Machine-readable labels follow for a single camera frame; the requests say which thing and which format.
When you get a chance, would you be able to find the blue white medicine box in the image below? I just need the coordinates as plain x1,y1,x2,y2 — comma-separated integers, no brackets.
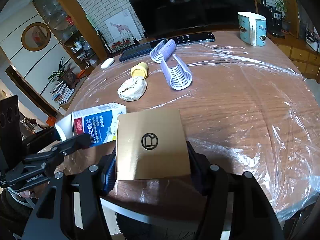
55,102,127,147

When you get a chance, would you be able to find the brown cardboard box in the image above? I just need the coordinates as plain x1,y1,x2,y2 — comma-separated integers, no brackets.
116,108,190,181

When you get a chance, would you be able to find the white tissue ball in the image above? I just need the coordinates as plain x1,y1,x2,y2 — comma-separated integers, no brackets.
117,76,148,102

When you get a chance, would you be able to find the yellow plastic cup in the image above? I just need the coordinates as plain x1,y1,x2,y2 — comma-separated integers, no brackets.
131,62,148,79

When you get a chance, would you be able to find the purple hair roller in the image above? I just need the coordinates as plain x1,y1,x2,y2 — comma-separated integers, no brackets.
160,54,193,90
150,39,176,63

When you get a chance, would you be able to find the person's left hand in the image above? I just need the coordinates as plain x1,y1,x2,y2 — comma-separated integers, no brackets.
19,183,48,199

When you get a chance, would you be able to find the spider plant in pot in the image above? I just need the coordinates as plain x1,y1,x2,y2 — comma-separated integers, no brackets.
48,57,80,89

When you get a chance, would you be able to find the white oval mouse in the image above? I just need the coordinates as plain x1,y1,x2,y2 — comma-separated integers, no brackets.
101,57,115,69

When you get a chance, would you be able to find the dark blue tablet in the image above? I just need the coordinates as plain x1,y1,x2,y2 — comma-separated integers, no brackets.
119,38,167,62

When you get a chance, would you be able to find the giraffe picture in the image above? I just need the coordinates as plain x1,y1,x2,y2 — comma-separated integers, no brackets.
104,9,142,44

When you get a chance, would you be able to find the black flat screen television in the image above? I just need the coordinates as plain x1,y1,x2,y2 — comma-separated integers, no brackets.
129,0,257,37

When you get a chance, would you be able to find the black smartphone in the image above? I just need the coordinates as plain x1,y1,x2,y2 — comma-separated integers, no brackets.
171,31,215,45

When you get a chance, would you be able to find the teal patterned ceramic mug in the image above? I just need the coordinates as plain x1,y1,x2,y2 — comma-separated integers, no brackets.
238,11,267,47

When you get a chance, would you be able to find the green potted plant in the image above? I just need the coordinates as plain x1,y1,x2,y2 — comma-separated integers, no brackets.
276,0,291,32

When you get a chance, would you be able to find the black coffee machine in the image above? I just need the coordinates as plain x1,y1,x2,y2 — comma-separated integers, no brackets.
258,0,285,38

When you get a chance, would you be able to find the round framed wall picture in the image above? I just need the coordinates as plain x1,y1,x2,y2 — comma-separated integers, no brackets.
21,22,51,51

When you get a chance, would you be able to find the red flower glass frame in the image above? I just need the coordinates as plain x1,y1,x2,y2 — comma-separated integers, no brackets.
97,30,140,54

